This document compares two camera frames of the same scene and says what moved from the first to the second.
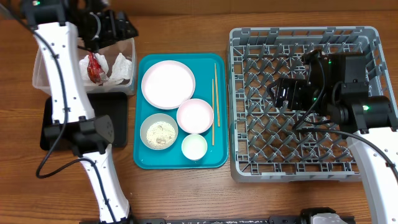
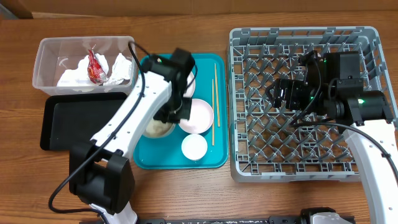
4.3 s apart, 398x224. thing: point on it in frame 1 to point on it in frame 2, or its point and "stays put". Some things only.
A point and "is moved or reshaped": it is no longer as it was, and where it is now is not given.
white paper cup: x=194 y=147 stays put
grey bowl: x=158 y=131 is moved or reshaped
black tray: x=73 y=135 stays put
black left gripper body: x=103 y=30 to x=179 y=109
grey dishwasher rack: x=270 y=144 stays put
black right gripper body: x=286 y=92 stays put
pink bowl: x=194 y=116 stays put
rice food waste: x=160 y=135 is moved or reshaped
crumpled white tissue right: x=121 y=70 stays put
